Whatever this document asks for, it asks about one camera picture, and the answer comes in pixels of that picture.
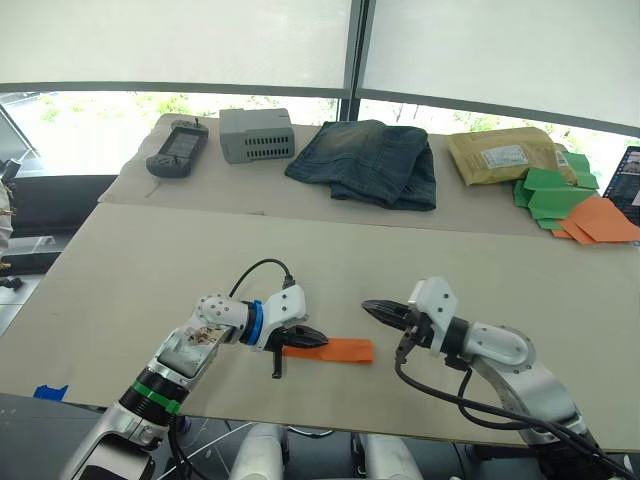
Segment dark grey handheld controller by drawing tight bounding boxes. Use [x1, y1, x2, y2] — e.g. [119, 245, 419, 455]
[145, 117, 210, 179]

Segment silver rounded robot leg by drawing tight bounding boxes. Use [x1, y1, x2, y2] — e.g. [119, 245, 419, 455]
[233, 423, 285, 480]
[363, 433, 424, 480]

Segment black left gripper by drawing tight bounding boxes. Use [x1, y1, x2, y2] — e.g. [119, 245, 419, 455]
[267, 326, 330, 380]

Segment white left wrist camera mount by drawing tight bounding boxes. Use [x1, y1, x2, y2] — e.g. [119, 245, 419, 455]
[259, 284, 309, 352]

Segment green paper sheet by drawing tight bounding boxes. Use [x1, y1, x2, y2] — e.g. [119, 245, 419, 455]
[512, 179, 534, 209]
[524, 168, 572, 194]
[564, 152, 600, 190]
[527, 186, 599, 222]

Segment large orange paper sheet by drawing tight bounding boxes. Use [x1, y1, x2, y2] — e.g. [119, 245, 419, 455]
[564, 195, 640, 245]

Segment grey vented plastic box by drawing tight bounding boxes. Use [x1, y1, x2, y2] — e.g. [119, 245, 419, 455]
[218, 107, 295, 165]

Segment white roller blind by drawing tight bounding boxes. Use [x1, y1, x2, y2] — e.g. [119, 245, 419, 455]
[358, 0, 640, 137]
[0, 0, 359, 100]

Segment folded blue denim jeans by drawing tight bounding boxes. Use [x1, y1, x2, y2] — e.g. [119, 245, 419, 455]
[284, 119, 438, 213]

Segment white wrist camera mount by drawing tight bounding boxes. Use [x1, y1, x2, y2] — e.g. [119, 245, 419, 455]
[259, 284, 309, 352]
[407, 276, 459, 359]

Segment yellow padded mailer envelope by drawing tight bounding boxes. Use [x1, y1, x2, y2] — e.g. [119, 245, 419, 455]
[447, 127, 580, 187]

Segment white and gold device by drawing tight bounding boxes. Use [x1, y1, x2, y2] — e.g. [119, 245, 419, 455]
[0, 157, 22, 274]

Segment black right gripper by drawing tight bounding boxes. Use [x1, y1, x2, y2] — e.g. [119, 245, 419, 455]
[361, 298, 434, 363]

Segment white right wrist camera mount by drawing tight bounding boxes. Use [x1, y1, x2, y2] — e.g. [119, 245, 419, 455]
[407, 276, 459, 359]

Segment blue tape strip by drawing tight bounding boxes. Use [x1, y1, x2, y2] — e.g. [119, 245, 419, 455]
[33, 383, 70, 401]

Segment dark window mullion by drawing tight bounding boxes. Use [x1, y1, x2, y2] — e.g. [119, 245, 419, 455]
[338, 0, 377, 124]

